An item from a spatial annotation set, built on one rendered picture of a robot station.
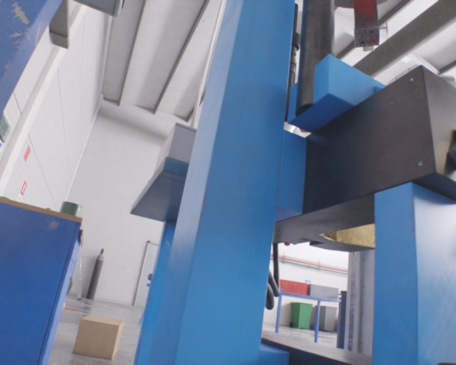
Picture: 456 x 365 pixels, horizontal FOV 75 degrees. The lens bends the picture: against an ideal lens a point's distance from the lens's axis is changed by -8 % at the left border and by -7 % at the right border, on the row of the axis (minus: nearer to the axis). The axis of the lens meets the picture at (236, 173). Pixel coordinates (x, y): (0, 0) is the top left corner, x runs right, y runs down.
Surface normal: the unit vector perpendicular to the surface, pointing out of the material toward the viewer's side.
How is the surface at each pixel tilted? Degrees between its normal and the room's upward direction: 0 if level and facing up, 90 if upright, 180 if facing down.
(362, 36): 180
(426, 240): 90
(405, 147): 90
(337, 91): 90
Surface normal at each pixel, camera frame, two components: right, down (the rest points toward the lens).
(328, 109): -0.15, 0.92
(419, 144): -0.89, -0.28
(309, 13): -0.61, -0.38
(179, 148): 0.43, -0.29
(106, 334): 0.22, -0.34
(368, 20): -0.34, -0.40
